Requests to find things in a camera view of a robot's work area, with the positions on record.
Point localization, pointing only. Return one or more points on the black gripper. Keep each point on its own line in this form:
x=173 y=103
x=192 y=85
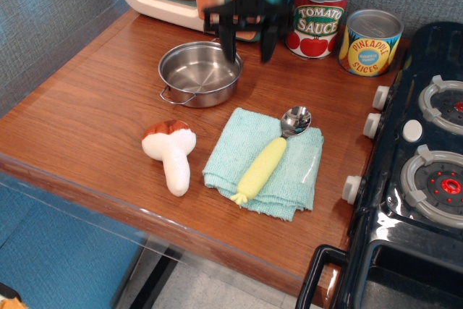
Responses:
x=248 y=16

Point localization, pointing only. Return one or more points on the small steel pot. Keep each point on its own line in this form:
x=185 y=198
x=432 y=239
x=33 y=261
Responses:
x=197 y=75

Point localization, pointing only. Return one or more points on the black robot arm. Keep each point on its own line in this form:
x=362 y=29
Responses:
x=271 y=21

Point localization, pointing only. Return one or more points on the plush mushroom toy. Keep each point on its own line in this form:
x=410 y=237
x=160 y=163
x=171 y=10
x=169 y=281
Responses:
x=171 y=142

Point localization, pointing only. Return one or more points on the tomato sauce can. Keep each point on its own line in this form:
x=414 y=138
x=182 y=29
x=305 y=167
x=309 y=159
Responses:
x=316 y=26

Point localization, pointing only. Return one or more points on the light blue folded cloth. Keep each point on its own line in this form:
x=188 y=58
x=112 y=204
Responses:
x=290 y=188

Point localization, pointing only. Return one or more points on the pineapple slices can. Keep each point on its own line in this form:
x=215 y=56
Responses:
x=370 y=41

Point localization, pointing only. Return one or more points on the black toy stove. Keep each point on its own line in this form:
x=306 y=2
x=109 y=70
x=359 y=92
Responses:
x=405 y=235

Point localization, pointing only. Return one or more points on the orange object bottom left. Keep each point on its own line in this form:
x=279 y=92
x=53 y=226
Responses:
x=10 y=298

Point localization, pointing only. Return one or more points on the spoon with yellow handle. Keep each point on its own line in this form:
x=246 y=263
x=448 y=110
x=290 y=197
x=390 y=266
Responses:
x=294 y=122

